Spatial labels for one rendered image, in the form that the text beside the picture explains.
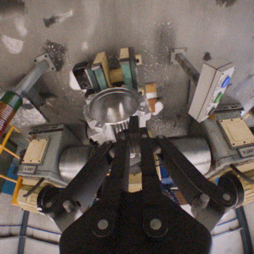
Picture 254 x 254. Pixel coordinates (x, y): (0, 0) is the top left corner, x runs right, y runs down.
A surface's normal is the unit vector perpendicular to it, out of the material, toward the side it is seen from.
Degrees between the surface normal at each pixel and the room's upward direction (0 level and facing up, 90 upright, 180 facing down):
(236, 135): 90
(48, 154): 89
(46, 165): 89
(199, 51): 0
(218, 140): 89
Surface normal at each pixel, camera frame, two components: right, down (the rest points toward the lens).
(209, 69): -0.87, 0.46
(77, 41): 0.02, 0.80
